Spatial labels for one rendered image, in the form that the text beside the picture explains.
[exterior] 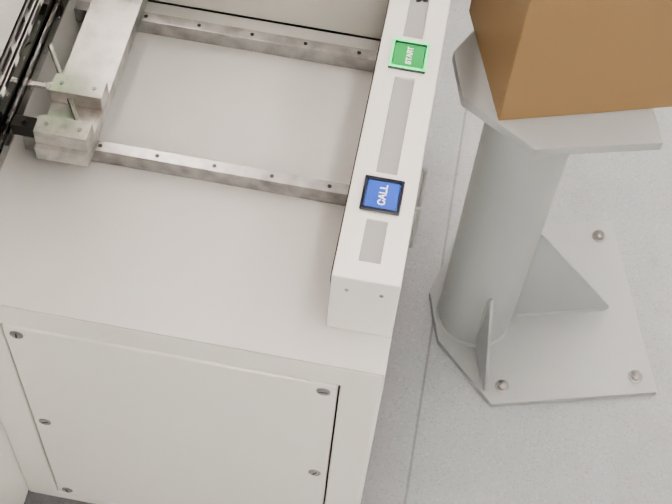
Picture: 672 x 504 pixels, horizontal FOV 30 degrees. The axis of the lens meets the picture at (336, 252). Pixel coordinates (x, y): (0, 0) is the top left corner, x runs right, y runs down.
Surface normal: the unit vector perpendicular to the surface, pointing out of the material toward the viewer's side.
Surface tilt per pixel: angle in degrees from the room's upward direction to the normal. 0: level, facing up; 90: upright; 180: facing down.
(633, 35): 90
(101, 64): 0
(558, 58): 90
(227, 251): 0
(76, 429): 90
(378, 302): 90
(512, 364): 0
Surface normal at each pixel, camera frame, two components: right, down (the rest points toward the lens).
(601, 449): 0.06, -0.54
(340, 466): -0.18, 0.83
